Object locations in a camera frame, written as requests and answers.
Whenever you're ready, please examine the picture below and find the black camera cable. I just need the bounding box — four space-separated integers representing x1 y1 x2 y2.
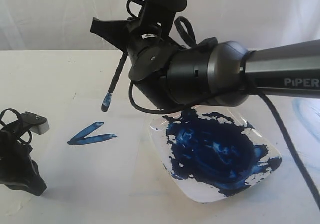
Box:
124 0 320 202
0 108 33 145

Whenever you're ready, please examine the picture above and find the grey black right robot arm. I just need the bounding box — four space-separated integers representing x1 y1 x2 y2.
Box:
91 18 320 111

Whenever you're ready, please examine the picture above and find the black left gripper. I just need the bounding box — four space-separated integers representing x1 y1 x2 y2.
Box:
0 129 47 196

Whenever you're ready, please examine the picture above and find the left black camera cable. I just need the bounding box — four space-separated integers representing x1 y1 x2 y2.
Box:
0 108 33 145

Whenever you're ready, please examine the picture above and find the black paintbrush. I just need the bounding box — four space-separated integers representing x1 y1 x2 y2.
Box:
101 52 128 112

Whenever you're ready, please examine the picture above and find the white paper sheet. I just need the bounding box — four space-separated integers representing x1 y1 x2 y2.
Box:
39 99 144 204

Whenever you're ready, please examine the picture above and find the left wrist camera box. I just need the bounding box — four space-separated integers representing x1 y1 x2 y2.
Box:
21 112 50 135

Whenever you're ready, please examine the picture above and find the right black camera cable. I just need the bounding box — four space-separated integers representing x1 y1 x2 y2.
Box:
124 0 320 202

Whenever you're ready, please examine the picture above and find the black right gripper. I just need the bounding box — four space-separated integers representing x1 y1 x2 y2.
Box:
90 16 182 63

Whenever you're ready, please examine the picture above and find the white square paint plate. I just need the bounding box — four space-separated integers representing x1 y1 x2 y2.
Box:
149 106 282 203

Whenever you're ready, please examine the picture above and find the white backdrop cloth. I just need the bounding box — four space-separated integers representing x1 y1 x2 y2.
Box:
0 0 320 50

